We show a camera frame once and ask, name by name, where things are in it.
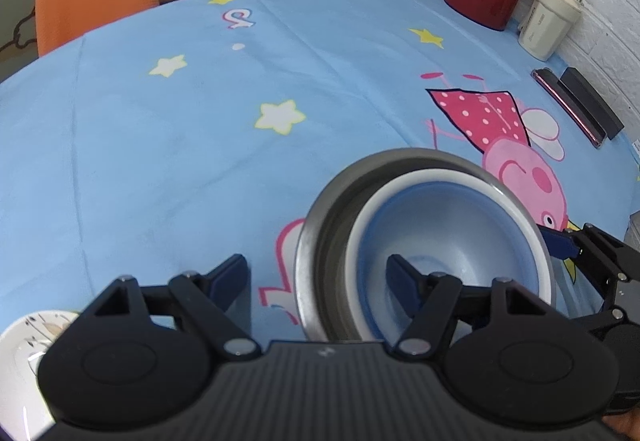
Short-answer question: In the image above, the blue plastic bowl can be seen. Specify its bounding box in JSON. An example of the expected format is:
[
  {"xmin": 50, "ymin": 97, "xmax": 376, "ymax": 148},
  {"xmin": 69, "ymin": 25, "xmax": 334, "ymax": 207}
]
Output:
[{"xmin": 356, "ymin": 183, "xmax": 543, "ymax": 342}]

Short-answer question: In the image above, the stainless steel bowl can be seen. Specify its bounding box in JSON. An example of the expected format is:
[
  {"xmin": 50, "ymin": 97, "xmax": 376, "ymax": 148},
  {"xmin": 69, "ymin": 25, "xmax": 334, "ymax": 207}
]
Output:
[{"xmin": 294, "ymin": 148, "xmax": 560, "ymax": 342}]

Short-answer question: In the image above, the blue printed tablecloth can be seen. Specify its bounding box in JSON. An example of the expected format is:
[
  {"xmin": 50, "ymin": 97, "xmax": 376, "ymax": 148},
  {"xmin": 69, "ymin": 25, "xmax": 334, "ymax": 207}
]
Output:
[{"xmin": 0, "ymin": 0, "xmax": 640, "ymax": 441}]

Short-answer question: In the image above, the phone in pink case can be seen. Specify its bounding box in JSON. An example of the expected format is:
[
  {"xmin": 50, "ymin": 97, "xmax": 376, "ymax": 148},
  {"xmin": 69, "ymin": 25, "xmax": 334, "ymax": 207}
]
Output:
[{"xmin": 531, "ymin": 68, "xmax": 608, "ymax": 149}]

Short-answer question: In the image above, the white canister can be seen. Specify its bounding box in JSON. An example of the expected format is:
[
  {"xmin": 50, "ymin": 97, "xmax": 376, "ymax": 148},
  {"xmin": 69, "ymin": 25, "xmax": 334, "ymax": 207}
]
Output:
[{"xmin": 517, "ymin": 0, "xmax": 583, "ymax": 62}]

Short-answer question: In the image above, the white ceramic bowl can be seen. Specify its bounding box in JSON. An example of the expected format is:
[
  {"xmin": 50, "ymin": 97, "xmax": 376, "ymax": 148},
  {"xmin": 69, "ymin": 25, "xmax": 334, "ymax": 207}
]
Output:
[{"xmin": 345, "ymin": 168, "xmax": 551, "ymax": 342}]

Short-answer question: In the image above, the floral white deep plate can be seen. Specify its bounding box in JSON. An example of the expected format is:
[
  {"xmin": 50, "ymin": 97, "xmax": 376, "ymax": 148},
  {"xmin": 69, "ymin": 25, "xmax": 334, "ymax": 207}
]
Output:
[{"xmin": 0, "ymin": 311, "xmax": 83, "ymax": 441}]

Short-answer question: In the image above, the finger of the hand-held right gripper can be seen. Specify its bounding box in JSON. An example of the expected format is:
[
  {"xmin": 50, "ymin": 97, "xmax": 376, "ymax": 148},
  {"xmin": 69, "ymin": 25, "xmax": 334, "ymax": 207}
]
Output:
[{"xmin": 540, "ymin": 222, "xmax": 640, "ymax": 311}]

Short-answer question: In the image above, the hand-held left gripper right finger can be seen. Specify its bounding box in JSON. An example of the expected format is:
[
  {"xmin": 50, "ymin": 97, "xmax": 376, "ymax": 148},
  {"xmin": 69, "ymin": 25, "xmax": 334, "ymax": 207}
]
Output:
[{"xmin": 386, "ymin": 253, "xmax": 546, "ymax": 361}]

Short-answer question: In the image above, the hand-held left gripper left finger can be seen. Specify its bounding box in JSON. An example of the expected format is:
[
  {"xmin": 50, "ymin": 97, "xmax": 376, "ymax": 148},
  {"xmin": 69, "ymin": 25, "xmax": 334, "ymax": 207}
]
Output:
[{"xmin": 80, "ymin": 253, "xmax": 261, "ymax": 361}]

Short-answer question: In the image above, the black rectangular box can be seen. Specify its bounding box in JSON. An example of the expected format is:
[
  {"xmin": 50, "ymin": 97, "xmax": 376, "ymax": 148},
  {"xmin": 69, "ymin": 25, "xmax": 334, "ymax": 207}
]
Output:
[{"xmin": 559, "ymin": 67, "xmax": 626, "ymax": 142}]

